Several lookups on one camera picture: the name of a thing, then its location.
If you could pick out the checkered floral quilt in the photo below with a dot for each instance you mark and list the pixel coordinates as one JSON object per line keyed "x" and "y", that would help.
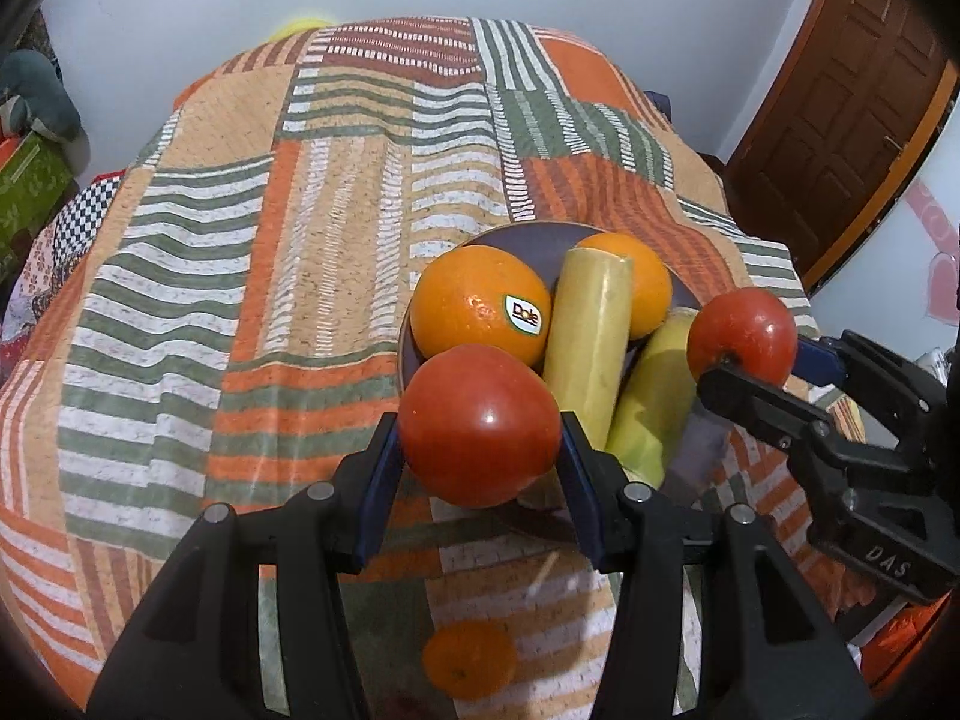
{"x": 52, "y": 255}

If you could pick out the grey plush toy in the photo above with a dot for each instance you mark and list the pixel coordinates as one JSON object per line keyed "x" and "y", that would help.
{"x": 34, "y": 94}

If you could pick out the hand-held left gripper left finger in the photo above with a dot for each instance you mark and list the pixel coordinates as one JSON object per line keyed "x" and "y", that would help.
{"x": 379, "y": 495}

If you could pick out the yellow banana piece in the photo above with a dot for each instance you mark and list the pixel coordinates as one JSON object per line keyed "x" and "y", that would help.
{"x": 589, "y": 345}
{"x": 652, "y": 405}

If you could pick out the brown wooden door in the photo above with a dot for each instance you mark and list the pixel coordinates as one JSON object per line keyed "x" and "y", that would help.
{"x": 847, "y": 90}

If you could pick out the small tangerine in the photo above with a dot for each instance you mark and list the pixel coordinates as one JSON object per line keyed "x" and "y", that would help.
{"x": 469, "y": 660}

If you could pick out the orange with sticker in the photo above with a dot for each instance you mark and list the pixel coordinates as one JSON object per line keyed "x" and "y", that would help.
{"x": 472, "y": 307}
{"x": 645, "y": 285}

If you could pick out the red tomato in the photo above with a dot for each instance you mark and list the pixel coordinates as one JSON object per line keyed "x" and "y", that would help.
{"x": 480, "y": 427}
{"x": 750, "y": 330}

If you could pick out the striped patchwork blanket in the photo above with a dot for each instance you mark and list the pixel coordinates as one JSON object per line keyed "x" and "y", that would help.
{"x": 262, "y": 277}

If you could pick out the purple chair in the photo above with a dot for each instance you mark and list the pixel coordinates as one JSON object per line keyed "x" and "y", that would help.
{"x": 661, "y": 105}

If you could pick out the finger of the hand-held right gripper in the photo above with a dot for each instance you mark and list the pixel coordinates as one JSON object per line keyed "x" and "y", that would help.
{"x": 877, "y": 382}
{"x": 765, "y": 405}

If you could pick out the purple plate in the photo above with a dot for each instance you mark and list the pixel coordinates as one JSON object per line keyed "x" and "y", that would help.
{"x": 540, "y": 235}

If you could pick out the white wardrobe door with hearts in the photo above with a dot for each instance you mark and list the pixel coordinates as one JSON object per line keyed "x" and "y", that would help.
{"x": 922, "y": 255}

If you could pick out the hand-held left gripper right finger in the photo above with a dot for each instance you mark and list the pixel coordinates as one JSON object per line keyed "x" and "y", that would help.
{"x": 589, "y": 502}

